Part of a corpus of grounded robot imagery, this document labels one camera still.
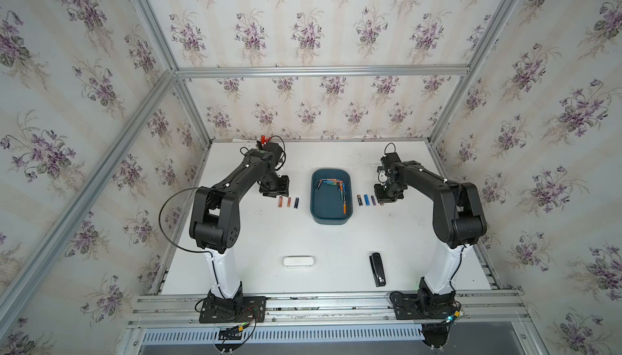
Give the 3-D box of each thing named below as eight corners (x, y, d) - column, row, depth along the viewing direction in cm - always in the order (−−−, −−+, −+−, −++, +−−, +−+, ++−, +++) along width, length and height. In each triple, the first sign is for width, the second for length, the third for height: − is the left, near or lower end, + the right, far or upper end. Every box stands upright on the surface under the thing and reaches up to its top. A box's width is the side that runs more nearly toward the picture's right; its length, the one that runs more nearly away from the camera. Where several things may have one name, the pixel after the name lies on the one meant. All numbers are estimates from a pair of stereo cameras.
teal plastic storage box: (310, 224, 93) (310, 219, 89) (310, 174, 109) (310, 168, 105) (354, 225, 93) (356, 219, 89) (348, 175, 109) (349, 168, 105)
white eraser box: (284, 268, 83) (283, 264, 80) (284, 260, 85) (284, 256, 82) (312, 268, 83) (313, 265, 80) (312, 260, 85) (313, 256, 82)
